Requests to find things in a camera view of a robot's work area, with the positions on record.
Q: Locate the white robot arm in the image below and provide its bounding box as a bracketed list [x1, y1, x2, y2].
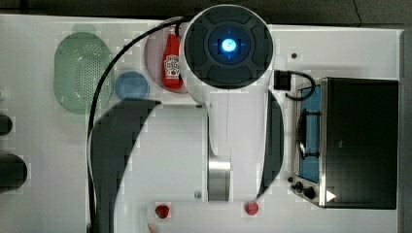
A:
[87, 5, 283, 233]

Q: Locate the black toaster oven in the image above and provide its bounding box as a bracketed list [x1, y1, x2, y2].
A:
[292, 78, 399, 210]

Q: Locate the red ketchup bottle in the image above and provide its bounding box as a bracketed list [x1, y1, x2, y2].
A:
[161, 25, 183, 89]

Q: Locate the blue bowl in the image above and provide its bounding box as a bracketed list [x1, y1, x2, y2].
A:
[115, 72, 150, 100]

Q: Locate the grey round plate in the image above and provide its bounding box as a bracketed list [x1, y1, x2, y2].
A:
[144, 26, 187, 94]

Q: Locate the red round fruit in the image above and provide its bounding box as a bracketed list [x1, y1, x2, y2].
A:
[244, 201, 259, 216]

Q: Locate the dark red strawberry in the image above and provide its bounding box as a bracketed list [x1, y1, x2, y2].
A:
[154, 205, 170, 218]

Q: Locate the green perforated colander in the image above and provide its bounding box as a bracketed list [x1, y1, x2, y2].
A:
[53, 24, 112, 115]

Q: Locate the black cylinder lower left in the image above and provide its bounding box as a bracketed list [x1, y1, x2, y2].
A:
[0, 154, 27, 193]

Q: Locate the black cylinder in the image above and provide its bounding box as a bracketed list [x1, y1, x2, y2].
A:
[0, 115, 13, 136]
[0, 154, 27, 193]

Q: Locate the black cylinder upper left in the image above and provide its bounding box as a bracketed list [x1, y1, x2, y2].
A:
[0, 115, 13, 136]

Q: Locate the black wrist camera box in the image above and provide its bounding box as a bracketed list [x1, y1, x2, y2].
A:
[274, 70, 292, 91]

